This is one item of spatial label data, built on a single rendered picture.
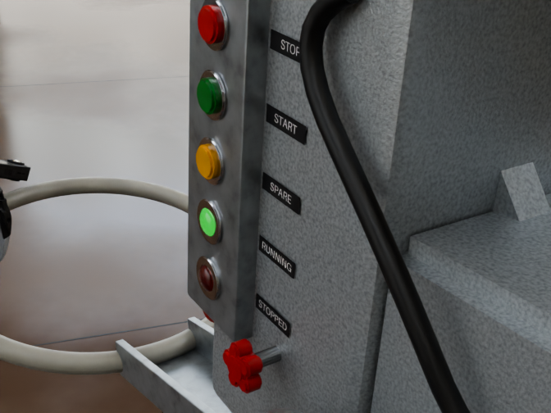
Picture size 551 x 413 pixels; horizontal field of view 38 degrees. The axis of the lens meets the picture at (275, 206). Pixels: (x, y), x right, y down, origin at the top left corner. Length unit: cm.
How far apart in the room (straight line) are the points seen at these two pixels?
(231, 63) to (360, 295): 18
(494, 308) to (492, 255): 4
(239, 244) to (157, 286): 232
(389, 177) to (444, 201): 5
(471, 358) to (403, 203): 10
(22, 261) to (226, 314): 250
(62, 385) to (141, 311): 43
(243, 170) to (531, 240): 20
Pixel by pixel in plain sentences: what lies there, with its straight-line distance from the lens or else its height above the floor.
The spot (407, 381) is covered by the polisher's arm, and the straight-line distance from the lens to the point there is 52.
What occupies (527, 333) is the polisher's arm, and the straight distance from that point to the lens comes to 44.
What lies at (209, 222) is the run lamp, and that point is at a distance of 61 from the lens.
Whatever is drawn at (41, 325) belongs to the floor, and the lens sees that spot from 276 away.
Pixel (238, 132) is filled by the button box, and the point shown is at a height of 139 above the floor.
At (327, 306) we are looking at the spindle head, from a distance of 54.
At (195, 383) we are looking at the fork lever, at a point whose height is 90.
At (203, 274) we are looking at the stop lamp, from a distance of 64.
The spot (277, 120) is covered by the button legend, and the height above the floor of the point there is 140.
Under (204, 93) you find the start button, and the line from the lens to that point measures 58.
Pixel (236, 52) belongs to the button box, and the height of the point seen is 144.
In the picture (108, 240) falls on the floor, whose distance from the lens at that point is 320.
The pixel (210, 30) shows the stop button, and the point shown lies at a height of 145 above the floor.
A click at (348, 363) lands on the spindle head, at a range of 54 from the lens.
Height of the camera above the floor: 160
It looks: 27 degrees down
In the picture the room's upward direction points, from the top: 4 degrees clockwise
